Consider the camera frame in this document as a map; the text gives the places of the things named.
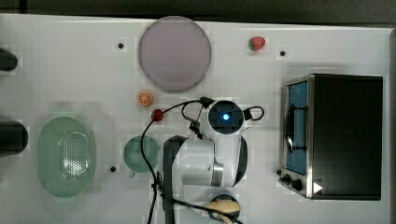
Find orange slice toy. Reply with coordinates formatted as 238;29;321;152
136;91;153;106

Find green perforated colander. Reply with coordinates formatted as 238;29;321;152
37;117;93;198

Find blue bowl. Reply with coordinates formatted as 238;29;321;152
205;194;241;224

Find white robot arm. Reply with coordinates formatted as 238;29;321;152
163;97;251;224

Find large red strawberry toy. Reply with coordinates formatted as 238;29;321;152
248;36;266;51

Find yellow banana toy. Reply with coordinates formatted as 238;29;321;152
201;200;241;224

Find dark grey pot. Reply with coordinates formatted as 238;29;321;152
0;49;18;72

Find grey round plate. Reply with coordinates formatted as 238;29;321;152
138;16;212;92

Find green measuring cup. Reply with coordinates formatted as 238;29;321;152
123;135;160;178

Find small red strawberry toy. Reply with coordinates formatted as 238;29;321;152
150;109;164;121

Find black frying pan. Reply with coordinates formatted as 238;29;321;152
0;120;29;158

